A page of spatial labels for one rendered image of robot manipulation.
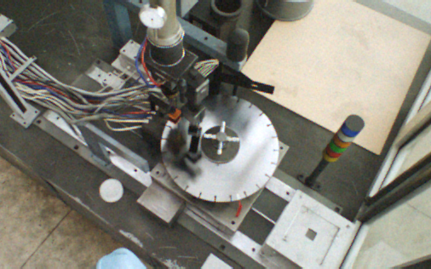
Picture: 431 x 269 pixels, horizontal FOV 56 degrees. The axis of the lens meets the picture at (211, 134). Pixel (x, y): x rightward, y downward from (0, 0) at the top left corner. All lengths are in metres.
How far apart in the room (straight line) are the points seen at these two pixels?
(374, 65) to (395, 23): 0.24
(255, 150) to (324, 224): 0.27
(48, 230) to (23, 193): 0.24
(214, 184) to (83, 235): 1.11
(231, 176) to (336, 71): 0.68
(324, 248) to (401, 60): 0.86
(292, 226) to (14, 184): 1.53
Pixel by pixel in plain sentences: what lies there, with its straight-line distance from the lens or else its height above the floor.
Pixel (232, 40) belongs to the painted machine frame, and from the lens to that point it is 1.12.
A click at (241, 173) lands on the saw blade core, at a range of 1.12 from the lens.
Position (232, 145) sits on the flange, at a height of 0.96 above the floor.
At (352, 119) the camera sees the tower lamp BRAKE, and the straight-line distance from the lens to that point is 1.01.
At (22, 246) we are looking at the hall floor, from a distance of 2.18.
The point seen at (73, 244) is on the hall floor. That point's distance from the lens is 2.10.
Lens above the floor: 1.99
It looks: 64 degrees down
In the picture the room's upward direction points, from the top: 6 degrees clockwise
